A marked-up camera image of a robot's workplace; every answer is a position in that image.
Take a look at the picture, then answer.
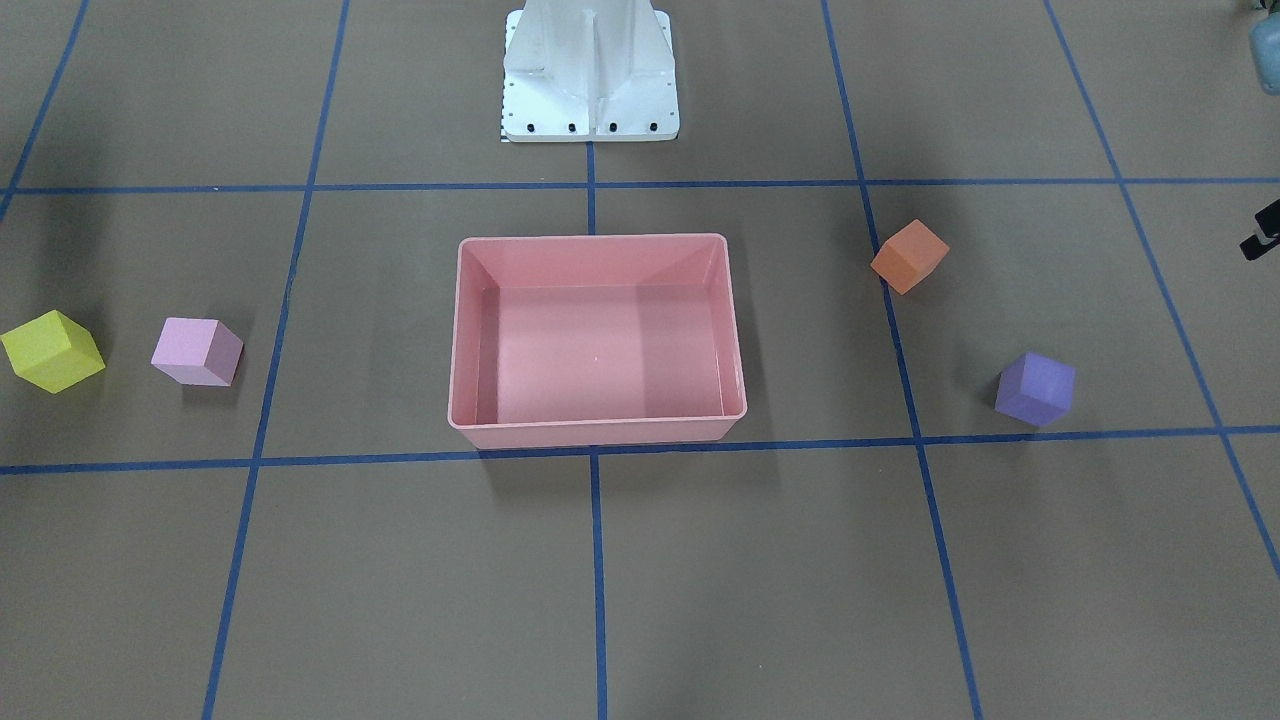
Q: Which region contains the pink plastic bin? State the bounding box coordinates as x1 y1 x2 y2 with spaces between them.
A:
447 233 748 450

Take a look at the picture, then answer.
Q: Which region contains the pink cube block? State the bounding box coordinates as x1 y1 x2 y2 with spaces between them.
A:
150 316 244 387

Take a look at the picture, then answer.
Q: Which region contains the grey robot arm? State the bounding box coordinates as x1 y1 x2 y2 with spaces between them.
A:
1239 1 1279 263

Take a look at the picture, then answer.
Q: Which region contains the white metal camera stand base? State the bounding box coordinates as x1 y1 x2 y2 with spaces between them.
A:
500 1 681 143

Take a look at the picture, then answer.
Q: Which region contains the orange cube block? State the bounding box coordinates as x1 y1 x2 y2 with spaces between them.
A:
870 219 950 295

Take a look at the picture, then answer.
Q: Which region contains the purple cube block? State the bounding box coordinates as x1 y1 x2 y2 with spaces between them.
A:
995 352 1076 427

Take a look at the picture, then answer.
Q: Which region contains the yellow cube block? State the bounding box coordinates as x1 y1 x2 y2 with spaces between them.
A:
3 310 106 395

